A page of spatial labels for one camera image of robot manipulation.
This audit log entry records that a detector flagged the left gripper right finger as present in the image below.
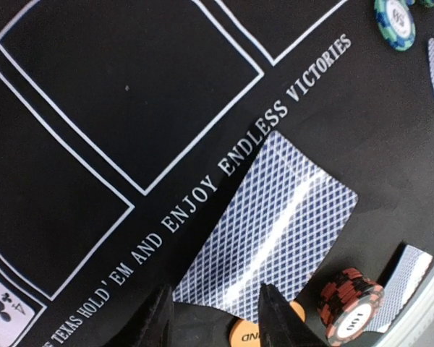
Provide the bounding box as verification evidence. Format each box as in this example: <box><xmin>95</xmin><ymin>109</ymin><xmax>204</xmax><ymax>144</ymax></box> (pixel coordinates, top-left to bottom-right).
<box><xmin>258</xmin><ymin>283</ymin><xmax>326</xmax><ymax>347</ymax></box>

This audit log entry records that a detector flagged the red black chip stack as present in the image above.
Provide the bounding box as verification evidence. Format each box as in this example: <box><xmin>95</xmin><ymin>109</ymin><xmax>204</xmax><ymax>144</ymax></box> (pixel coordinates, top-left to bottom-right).
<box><xmin>318</xmin><ymin>267</ymin><xmax>385</xmax><ymax>346</ymax></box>

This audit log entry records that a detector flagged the black poker felt mat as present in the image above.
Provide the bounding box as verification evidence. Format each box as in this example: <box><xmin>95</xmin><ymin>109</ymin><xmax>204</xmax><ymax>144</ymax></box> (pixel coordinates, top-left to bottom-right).
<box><xmin>0</xmin><ymin>1</ymin><xmax>434</xmax><ymax>346</ymax></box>

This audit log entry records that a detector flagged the green poker chip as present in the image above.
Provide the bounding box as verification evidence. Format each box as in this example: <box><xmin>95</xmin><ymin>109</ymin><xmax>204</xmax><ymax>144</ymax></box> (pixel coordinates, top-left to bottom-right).
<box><xmin>374</xmin><ymin>0</ymin><xmax>416</xmax><ymax>51</ymax></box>

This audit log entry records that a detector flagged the queen face card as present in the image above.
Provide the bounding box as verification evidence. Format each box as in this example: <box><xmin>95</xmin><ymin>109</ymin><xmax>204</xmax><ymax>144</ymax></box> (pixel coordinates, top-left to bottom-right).
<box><xmin>173</xmin><ymin>131</ymin><xmax>358</xmax><ymax>322</ymax></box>

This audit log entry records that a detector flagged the four of clubs card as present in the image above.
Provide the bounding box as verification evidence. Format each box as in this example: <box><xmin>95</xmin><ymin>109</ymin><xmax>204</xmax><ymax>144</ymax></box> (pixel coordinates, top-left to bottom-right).
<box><xmin>0</xmin><ymin>280</ymin><xmax>35</xmax><ymax>346</ymax></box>

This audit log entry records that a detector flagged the orange big blind button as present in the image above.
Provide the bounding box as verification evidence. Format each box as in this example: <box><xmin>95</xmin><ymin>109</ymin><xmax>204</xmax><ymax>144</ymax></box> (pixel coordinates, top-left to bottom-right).
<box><xmin>229</xmin><ymin>299</ymin><xmax>307</xmax><ymax>347</ymax></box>

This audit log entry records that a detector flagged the blue fifty poker chip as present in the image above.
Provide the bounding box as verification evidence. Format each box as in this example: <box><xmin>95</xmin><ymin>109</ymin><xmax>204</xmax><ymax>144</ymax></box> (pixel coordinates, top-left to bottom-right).
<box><xmin>418</xmin><ymin>0</ymin><xmax>434</xmax><ymax>9</ymax></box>

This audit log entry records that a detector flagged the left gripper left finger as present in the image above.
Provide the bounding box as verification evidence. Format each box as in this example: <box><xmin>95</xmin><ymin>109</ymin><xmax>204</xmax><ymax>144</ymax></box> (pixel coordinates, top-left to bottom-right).
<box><xmin>104</xmin><ymin>285</ymin><xmax>174</xmax><ymax>347</ymax></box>

